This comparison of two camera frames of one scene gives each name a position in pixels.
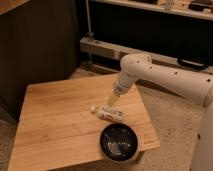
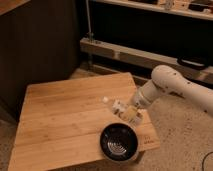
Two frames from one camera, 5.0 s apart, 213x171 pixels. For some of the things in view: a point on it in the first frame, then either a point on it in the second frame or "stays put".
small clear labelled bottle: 105,112 → 120,107
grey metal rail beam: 114,51 stays put
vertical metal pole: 90,36 stays put
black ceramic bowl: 118,142 stays put
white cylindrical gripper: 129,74 → 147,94
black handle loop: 193,62 stays put
